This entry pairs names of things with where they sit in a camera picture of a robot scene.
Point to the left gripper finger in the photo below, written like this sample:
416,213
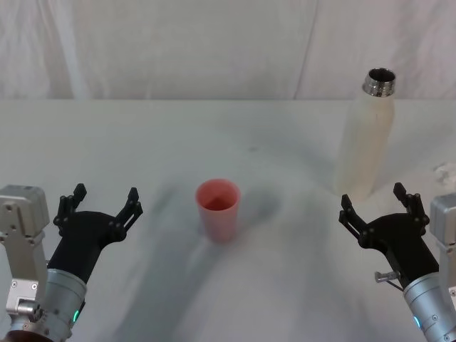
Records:
67,206
128,213

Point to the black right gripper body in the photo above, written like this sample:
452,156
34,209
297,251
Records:
406,242

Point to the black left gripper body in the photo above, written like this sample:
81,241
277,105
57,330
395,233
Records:
80,238

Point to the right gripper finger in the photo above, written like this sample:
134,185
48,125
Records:
413,206
356,221

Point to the cream vacuum bottle steel neck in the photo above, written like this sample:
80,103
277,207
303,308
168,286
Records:
367,142

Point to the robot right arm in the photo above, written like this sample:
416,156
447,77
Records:
429,306

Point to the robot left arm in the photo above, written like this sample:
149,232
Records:
58,297

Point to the pink plastic cup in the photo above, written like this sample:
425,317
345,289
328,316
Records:
218,213

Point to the white table cloth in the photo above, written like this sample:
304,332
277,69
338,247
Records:
270,285

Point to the white curtain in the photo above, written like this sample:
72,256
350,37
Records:
213,46

